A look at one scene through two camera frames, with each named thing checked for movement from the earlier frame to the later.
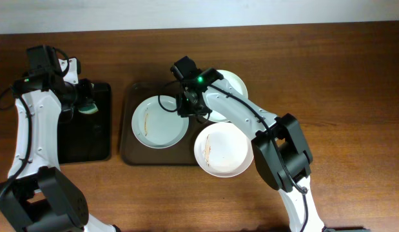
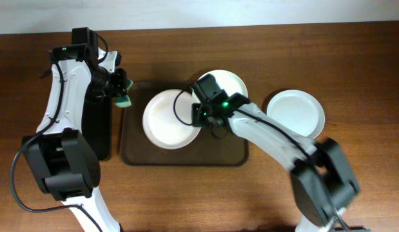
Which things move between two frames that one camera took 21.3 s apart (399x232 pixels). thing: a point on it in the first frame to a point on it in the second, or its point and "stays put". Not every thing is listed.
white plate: [235, 81] stays put
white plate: [223, 150] to [167, 118]
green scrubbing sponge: [89, 109] to [124, 101]
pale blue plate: [155, 127] to [299, 109]
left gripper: [88, 95] to [120, 86]
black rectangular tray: [87, 138] stays put
